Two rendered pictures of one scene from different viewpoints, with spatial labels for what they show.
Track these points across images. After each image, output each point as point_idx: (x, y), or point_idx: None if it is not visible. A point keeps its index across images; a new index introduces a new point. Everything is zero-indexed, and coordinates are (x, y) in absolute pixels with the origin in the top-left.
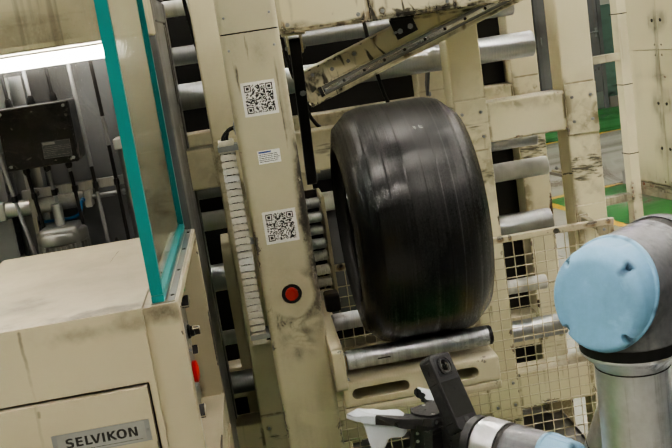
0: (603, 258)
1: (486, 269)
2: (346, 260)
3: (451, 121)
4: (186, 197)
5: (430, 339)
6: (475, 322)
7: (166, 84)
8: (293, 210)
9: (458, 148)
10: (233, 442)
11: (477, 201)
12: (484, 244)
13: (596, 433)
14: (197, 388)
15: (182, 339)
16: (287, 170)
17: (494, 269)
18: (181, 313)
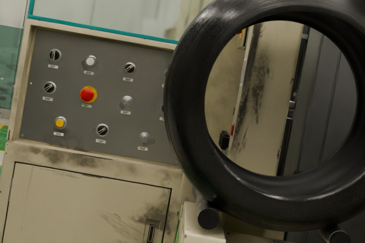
0: None
1: (171, 121)
2: (332, 155)
3: None
4: (325, 68)
5: (202, 197)
6: (208, 198)
7: None
8: (246, 61)
9: (213, 2)
10: (163, 201)
11: (181, 50)
12: (170, 93)
13: None
14: (141, 138)
15: (22, 38)
16: (252, 26)
17: (183, 129)
18: (29, 27)
